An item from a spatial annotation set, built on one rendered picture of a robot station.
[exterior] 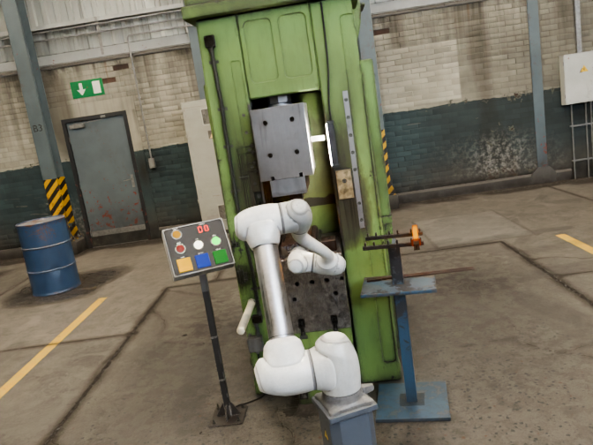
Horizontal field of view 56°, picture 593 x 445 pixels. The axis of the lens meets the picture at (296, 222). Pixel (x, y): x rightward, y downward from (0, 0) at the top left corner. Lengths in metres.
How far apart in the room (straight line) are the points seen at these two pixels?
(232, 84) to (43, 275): 4.66
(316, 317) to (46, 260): 4.66
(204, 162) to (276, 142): 5.55
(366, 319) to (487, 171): 6.39
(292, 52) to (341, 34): 0.29
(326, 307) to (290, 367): 1.16
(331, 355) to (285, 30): 1.89
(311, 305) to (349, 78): 1.31
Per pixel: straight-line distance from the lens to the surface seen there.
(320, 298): 3.25
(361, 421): 2.27
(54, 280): 7.41
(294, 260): 2.77
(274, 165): 3.15
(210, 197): 8.70
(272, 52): 3.30
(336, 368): 2.16
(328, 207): 3.66
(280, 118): 3.14
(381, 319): 3.53
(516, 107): 9.70
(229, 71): 3.32
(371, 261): 3.41
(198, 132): 8.63
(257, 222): 2.26
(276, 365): 2.15
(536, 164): 9.87
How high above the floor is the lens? 1.72
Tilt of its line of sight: 11 degrees down
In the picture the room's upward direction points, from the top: 9 degrees counter-clockwise
